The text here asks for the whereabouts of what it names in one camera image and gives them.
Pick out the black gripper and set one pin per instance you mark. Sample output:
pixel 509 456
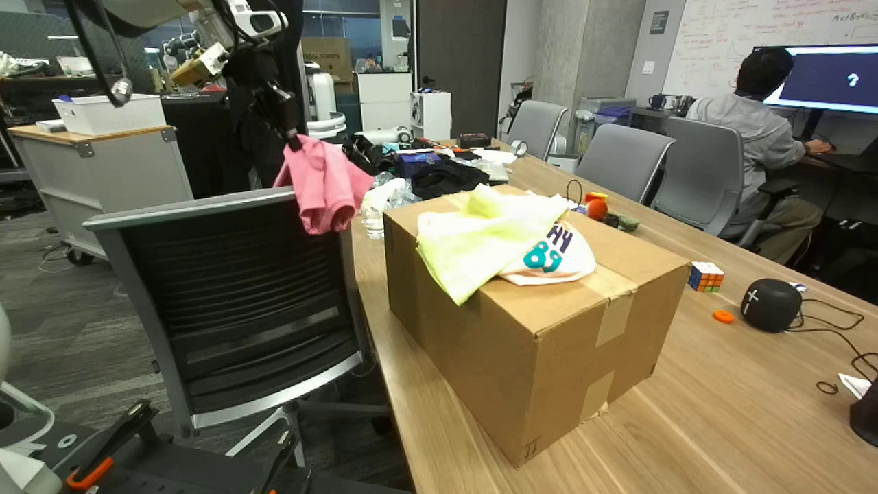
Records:
pixel 264 78

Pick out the pink shirt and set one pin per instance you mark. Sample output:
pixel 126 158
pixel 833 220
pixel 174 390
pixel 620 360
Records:
pixel 324 187

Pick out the yellow-green towel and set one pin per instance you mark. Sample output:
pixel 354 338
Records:
pixel 467 247

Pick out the peach printed shirt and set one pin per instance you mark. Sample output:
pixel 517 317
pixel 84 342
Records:
pixel 565 264

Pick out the white paper towel roll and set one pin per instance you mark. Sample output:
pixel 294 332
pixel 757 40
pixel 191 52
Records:
pixel 321 96

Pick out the large taped cardboard box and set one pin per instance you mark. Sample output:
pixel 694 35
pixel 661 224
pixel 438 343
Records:
pixel 512 365

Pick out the seated person grey shirt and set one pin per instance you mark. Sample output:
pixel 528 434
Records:
pixel 744 128

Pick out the black hanging curtain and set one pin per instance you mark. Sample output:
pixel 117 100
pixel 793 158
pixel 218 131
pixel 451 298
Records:
pixel 251 155

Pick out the white crumpled cloth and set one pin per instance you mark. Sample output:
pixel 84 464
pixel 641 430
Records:
pixel 388 196

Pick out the narrow white cabinet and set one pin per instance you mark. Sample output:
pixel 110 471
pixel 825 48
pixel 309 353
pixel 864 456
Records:
pixel 434 114

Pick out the black garment pile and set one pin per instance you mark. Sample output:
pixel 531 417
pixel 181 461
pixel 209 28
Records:
pixel 447 176

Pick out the white plastic bin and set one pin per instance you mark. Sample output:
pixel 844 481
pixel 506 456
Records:
pixel 110 114

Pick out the grey mesh-back office chair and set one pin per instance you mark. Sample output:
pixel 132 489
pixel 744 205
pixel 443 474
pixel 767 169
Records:
pixel 237 310

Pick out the white rolling cart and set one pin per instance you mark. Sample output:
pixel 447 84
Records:
pixel 91 183

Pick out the small clear bottle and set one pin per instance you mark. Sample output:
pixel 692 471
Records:
pixel 519 147

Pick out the orange ball toy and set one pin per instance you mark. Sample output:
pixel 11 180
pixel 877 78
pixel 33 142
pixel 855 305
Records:
pixel 596 207

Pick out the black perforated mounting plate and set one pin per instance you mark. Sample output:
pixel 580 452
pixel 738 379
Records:
pixel 202 471

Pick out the multicolour puzzle cube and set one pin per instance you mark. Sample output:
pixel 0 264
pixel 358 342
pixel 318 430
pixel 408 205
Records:
pixel 705 275

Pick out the small orange plastic piece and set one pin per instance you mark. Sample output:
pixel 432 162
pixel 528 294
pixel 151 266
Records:
pixel 722 317

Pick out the black round speaker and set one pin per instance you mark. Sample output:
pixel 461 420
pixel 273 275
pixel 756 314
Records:
pixel 768 305

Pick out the lit blue-screen monitor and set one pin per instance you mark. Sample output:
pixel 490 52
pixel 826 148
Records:
pixel 833 78

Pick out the dark cylindrical object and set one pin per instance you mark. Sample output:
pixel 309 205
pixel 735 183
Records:
pixel 864 415

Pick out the white wall switch plate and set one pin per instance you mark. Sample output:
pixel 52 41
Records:
pixel 648 66

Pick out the white wall whiteboard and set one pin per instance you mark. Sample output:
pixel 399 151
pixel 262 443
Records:
pixel 731 32

